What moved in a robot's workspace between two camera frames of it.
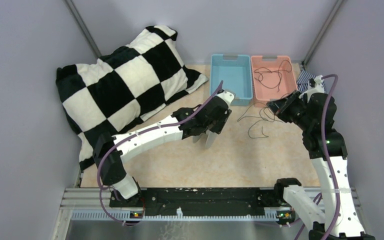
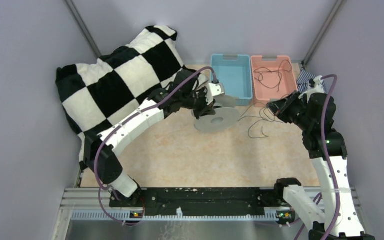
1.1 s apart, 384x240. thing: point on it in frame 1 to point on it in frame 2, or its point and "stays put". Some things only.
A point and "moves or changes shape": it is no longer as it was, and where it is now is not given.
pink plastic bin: [273, 77] stays put
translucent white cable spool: [208, 137] moves or changes shape
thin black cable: [264, 119] stays put
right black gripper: [280, 107] stays put
